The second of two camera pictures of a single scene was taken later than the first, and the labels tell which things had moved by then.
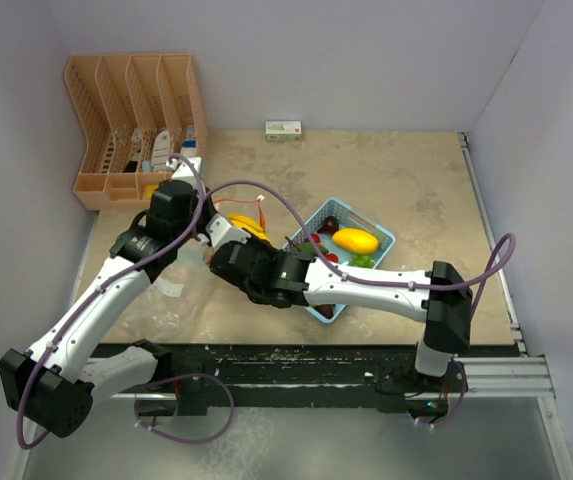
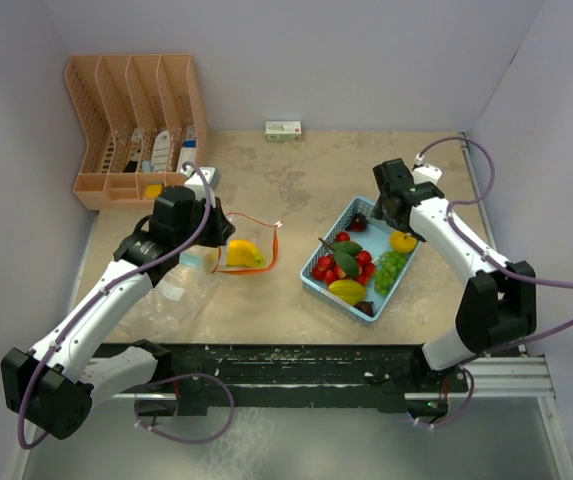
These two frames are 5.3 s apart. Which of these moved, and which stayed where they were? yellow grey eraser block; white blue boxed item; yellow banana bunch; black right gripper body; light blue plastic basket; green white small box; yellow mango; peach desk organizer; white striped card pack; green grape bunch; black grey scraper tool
Moved: black right gripper body; green grape bunch; light blue plastic basket; yellow banana bunch; yellow mango
Stayed: black grey scraper tool; white striped card pack; white blue boxed item; peach desk organizer; green white small box; yellow grey eraser block
